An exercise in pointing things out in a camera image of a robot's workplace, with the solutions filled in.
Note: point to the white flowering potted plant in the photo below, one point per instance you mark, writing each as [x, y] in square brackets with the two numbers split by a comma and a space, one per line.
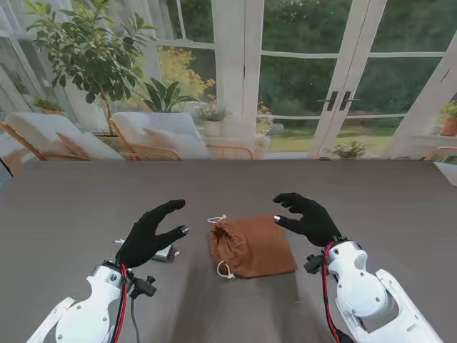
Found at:
[348, 150]

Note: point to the silver charger head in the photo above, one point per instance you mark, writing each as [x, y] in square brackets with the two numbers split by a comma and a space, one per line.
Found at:
[162, 255]

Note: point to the white paper sheet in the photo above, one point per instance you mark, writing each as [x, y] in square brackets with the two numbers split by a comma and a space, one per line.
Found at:
[448, 173]

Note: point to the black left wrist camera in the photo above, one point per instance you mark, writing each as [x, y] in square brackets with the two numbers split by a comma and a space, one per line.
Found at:
[143, 286]

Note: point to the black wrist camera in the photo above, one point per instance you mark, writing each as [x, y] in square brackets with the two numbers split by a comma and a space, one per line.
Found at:
[314, 263]
[143, 286]

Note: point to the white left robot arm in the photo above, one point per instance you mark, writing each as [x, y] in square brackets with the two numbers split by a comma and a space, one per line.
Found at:
[89, 314]

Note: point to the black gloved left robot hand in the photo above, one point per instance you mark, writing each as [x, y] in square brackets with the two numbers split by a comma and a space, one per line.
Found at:
[141, 239]

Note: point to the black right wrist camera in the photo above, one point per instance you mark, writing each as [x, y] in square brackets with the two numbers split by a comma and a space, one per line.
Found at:
[314, 263]

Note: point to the orange curved chair frame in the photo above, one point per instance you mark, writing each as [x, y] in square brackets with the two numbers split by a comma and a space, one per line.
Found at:
[437, 153]

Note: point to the yellow flowers in pale pot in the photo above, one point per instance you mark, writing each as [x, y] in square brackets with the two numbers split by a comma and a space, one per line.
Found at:
[262, 143]

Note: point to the white french double door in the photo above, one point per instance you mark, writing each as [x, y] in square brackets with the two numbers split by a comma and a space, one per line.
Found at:
[351, 54]

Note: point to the orange rattan side chair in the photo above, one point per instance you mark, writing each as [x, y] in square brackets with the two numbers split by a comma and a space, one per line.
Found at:
[232, 150]

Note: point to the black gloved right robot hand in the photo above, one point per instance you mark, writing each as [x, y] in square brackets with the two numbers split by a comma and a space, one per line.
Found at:
[316, 223]

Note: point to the flowers in white pot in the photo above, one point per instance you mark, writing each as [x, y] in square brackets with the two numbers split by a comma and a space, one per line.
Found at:
[213, 123]

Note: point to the small plant in terracotta pot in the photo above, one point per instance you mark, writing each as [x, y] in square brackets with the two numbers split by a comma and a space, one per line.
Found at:
[48, 104]

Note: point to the broad-leaf green plant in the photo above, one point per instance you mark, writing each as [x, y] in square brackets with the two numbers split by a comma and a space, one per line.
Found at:
[164, 94]

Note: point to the dark object at table edge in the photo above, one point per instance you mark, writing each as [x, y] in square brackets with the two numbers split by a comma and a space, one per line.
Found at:
[5, 168]

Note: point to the green plant in orange pot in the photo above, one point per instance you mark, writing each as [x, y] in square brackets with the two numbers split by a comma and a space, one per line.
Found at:
[449, 125]

